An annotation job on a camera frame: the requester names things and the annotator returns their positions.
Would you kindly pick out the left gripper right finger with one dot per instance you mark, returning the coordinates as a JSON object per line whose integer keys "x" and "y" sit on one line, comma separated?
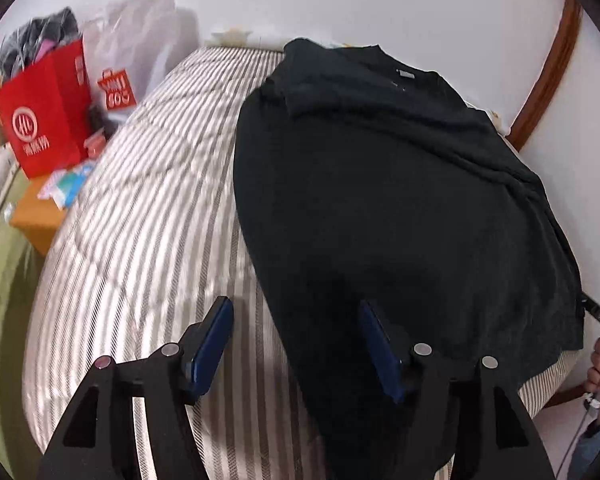
{"x": 453, "y": 412}

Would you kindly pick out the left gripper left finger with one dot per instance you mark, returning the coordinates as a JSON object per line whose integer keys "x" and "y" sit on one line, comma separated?
{"x": 95, "y": 437}

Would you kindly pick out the black sweatshirt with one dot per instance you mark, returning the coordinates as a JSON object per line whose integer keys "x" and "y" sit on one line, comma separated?
{"x": 360, "y": 180}

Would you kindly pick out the blue sleeve right forearm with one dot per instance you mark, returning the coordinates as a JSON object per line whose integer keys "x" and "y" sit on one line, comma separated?
{"x": 585, "y": 451}

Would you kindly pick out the dark clothes in red bag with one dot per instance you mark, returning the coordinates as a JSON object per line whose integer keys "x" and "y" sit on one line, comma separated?
{"x": 32, "y": 41}

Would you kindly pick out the striped quilted mattress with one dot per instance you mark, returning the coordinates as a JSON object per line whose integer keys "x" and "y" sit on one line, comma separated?
{"x": 151, "y": 240}

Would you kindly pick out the wooden bedside table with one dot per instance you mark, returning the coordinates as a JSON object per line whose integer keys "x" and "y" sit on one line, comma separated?
{"x": 38, "y": 220}

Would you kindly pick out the blue and white box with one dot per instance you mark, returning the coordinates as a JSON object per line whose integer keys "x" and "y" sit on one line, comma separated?
{"x": 62, "y": 186}

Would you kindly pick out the pink small container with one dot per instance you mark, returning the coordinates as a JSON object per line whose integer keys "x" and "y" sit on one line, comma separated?
{"x": 95, "y": 144}

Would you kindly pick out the red paper shopping bag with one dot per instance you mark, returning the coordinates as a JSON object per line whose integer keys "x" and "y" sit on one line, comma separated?
{"x": 44, "y": 111}

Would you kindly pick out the white Miniso plastic bag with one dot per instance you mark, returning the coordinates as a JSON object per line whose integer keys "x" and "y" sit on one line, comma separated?
{"x": 129, "y": 47}

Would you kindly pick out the white patterned bed sheet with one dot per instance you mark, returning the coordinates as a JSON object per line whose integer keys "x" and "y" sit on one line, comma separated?
{"x": 247, "y": 39}

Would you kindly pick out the brown wooden wall trim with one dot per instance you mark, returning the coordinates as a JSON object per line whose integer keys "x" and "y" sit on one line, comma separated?
{"x": 550, "y": 77}

